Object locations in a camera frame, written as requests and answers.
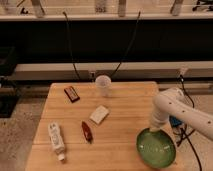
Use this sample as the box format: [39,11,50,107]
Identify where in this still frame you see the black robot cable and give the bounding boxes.
[173,75,203,171]

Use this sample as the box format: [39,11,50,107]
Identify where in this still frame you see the green ceramic bowl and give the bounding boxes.
[136,128,176,169]

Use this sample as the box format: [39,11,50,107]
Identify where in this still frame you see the blue cable connector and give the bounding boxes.
[169,116,182,127]

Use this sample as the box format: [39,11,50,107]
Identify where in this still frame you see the clear plastic cup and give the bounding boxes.
[95,75,111,97]

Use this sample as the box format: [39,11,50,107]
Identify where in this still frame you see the right black hanging cable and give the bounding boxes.
[110,10,142,79]

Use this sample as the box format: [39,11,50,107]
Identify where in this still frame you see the white tube bottle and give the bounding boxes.
[48,122,66,162]

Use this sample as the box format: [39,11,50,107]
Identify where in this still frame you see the left black hanging cable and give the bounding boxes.
[62,11,82,81]

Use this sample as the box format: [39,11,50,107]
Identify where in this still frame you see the black hanging cable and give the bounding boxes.
[62,11,82,81]
[110,10,142,79]

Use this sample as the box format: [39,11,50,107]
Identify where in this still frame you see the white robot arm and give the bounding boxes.
[150,88,213,141]

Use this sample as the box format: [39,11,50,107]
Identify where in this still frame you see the white soap bar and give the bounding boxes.
[90,105,109,124]

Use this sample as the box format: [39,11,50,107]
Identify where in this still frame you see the brown chocolate bar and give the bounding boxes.
[64,86,80,103]

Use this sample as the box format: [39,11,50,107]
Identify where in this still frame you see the black box at left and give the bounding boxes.
[0,46,19,118]

